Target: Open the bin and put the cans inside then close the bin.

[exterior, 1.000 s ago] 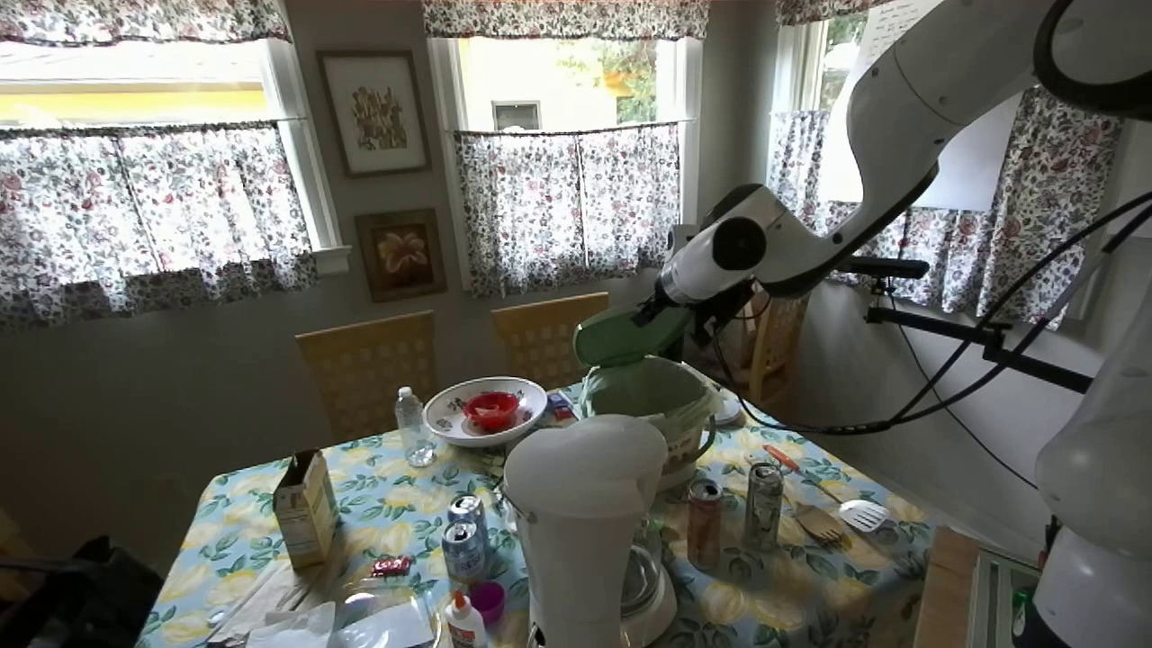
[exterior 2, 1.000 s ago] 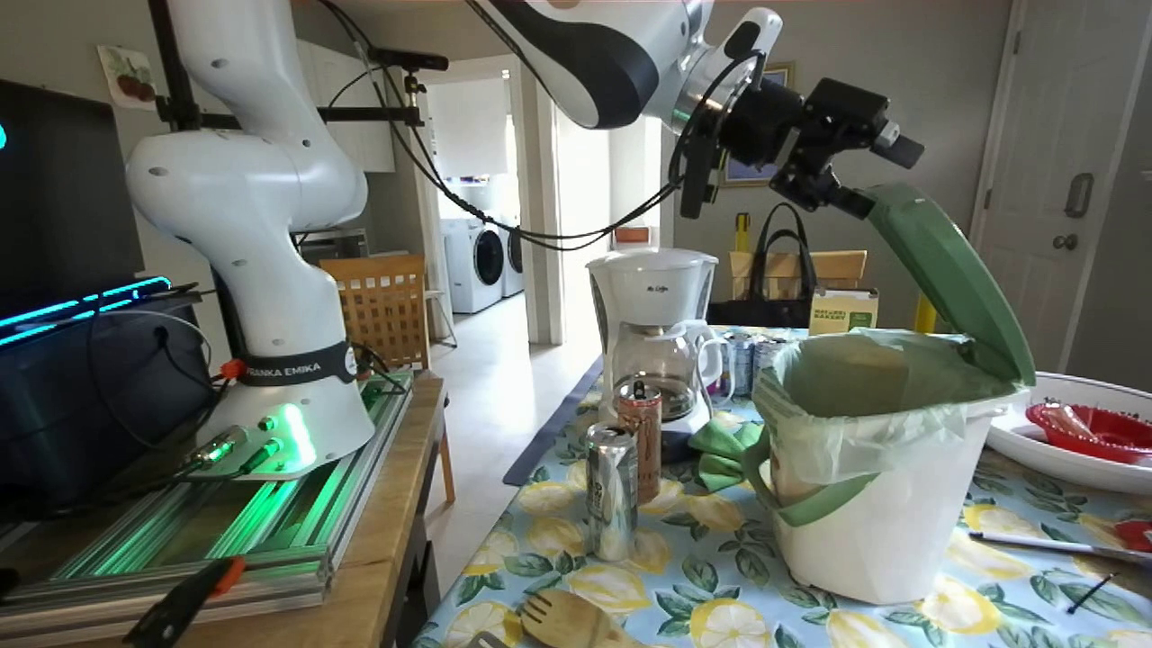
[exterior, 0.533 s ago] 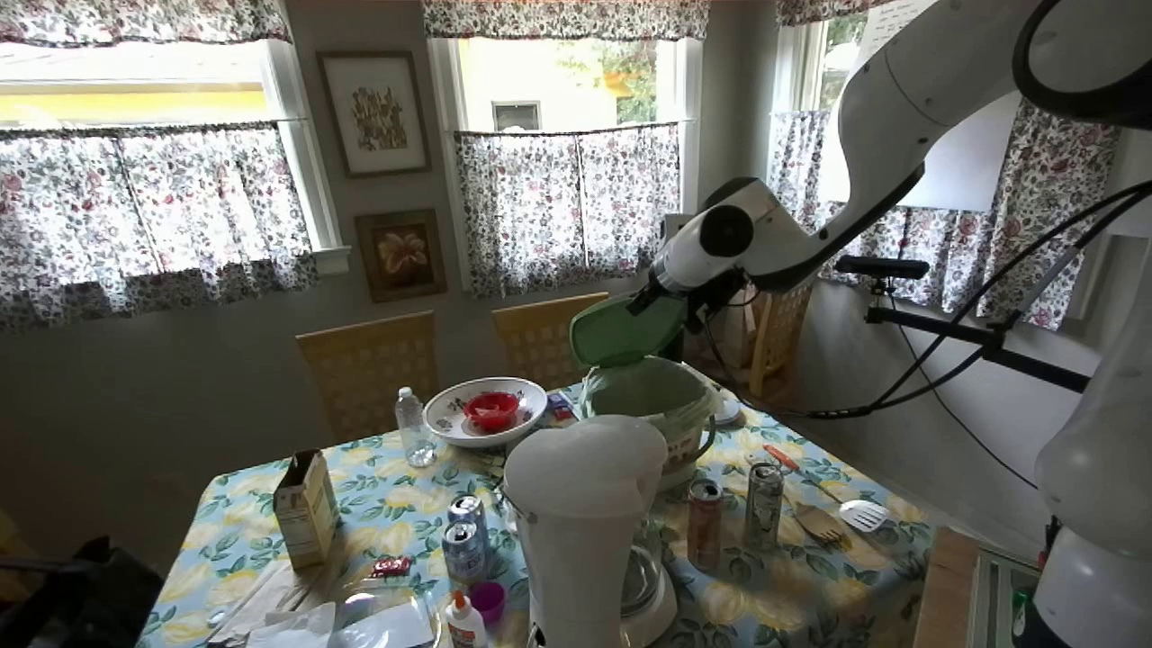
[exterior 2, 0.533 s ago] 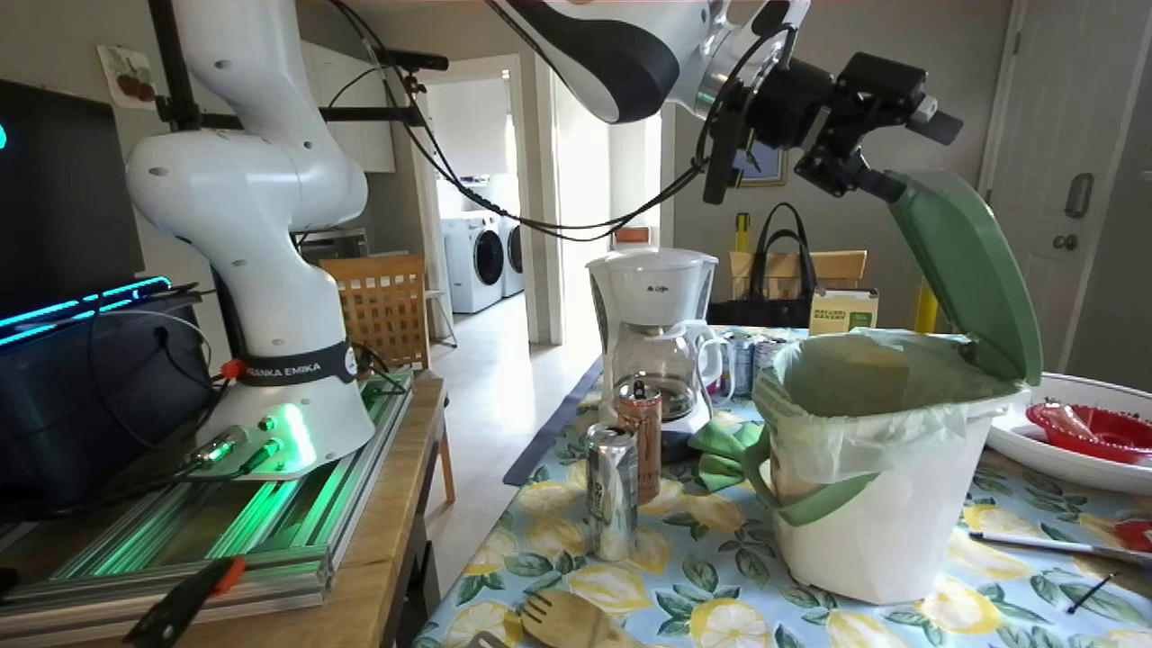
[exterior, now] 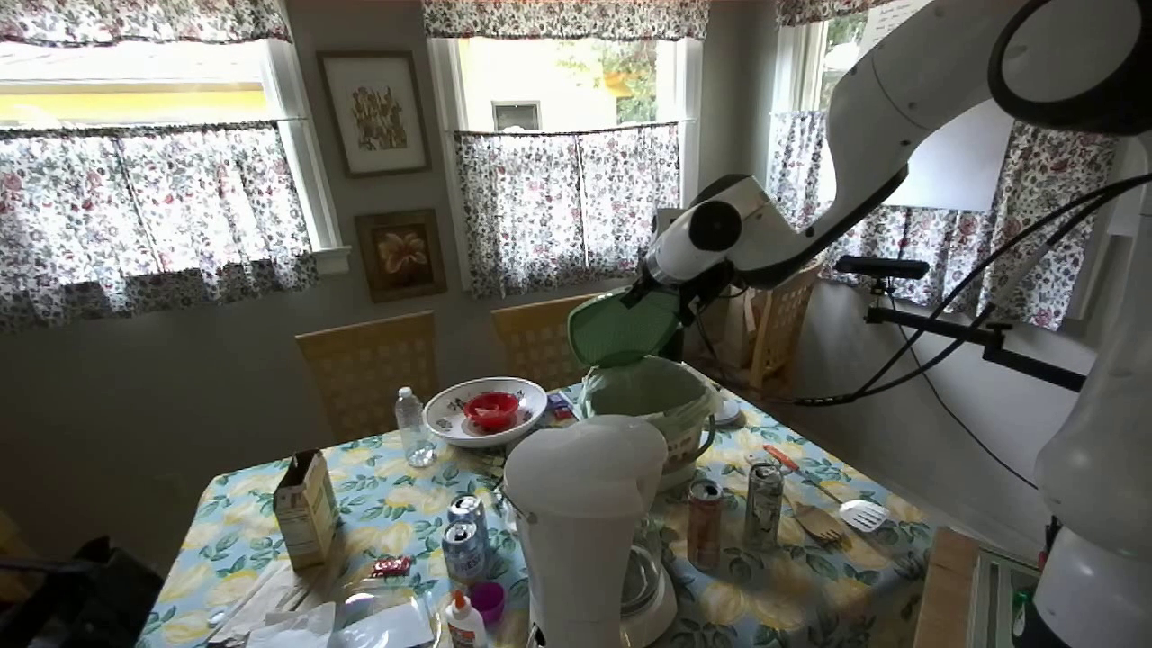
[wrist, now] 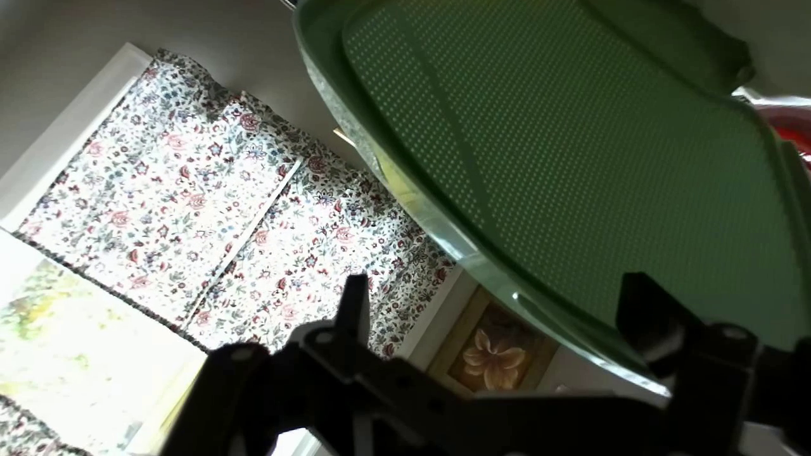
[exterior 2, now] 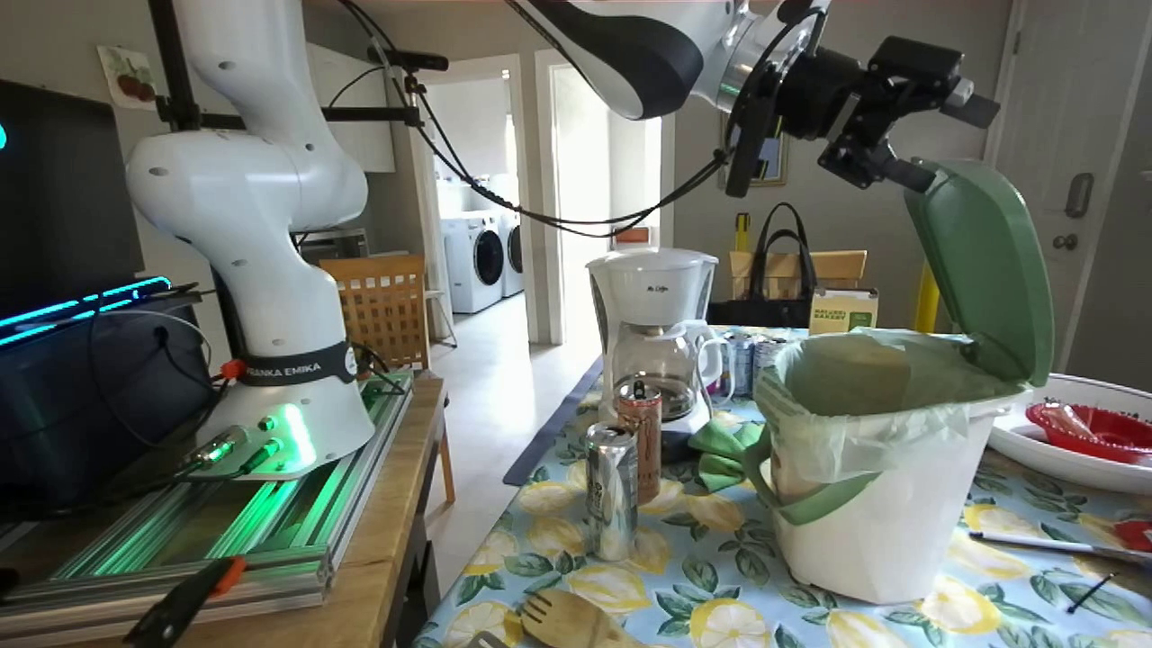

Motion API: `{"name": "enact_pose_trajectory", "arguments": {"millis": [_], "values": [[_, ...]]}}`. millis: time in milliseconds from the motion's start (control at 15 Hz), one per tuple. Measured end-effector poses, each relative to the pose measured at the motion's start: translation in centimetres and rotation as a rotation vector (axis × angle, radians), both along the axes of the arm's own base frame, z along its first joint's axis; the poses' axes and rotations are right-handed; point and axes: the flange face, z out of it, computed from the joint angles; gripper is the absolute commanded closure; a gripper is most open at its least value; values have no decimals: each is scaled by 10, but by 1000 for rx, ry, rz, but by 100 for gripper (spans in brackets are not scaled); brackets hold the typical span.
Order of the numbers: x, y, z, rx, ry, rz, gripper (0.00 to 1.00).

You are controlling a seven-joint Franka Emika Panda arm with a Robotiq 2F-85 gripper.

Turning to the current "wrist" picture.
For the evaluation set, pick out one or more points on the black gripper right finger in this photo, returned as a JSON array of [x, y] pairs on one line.
[[692, 364]]

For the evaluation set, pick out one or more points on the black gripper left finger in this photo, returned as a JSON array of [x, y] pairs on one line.
[[353, 337]]

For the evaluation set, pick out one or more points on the dark framed flower picture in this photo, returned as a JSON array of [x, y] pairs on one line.
[[498, 350]]

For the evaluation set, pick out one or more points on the floral cafe curtain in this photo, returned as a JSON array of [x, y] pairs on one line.
[[168, 187]]

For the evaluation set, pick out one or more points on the red bowl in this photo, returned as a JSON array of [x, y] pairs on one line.
[[795, 140]]

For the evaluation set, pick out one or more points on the white framed window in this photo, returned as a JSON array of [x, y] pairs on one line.
[[52, 337]]

